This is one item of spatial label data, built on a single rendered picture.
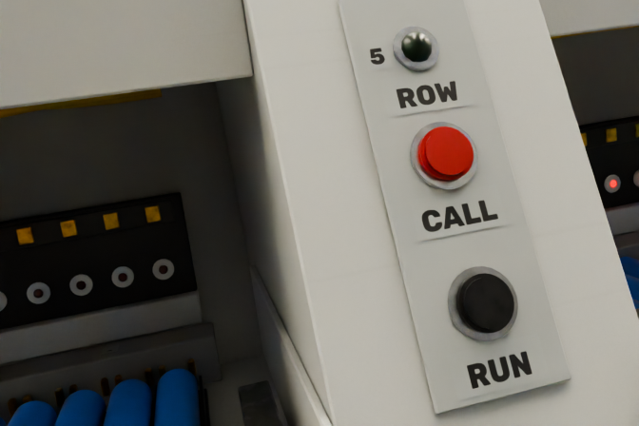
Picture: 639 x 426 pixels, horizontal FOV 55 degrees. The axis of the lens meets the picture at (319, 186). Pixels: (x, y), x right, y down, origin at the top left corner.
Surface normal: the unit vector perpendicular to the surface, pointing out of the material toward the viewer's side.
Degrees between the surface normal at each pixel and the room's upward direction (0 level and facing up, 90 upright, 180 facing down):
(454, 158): 90
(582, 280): 90
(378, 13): 90
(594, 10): 111
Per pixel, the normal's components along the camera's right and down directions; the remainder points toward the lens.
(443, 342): 0.16, -0.24
